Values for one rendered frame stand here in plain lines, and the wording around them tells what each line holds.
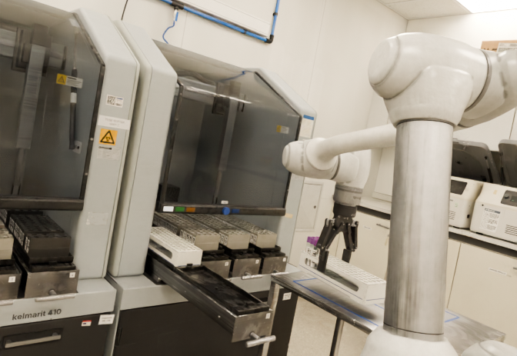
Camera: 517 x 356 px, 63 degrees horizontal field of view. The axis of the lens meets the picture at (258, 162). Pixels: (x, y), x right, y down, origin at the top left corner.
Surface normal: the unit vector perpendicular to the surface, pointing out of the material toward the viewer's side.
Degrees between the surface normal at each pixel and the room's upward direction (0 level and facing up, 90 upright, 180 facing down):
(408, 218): 83
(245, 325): 90
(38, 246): 90
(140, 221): 90
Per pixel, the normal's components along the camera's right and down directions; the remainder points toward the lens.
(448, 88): 0.24, -0.04
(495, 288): -0.76, -0.11
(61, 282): 0.65, 0.16
